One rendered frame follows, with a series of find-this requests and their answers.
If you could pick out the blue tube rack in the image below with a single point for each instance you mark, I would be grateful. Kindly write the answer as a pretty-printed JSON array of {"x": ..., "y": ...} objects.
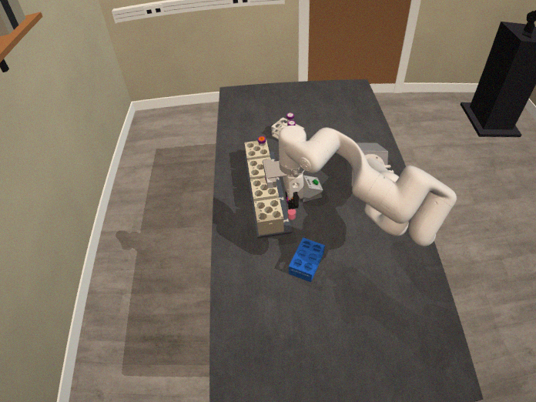
[{"x": 314, "y": 251}]

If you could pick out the beige tube rack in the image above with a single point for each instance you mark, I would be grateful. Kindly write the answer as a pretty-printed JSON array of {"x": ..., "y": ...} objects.
[{"x": 279, "y": 125}]

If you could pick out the beige bucket adapter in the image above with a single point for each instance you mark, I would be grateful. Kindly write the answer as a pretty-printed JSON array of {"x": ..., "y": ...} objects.
[
  {"x": 256, "y": 152},
  {"x": 269, "y": 216},
  {"x": 261, "y": 192},
  {"x": 256, "y": 170}
]

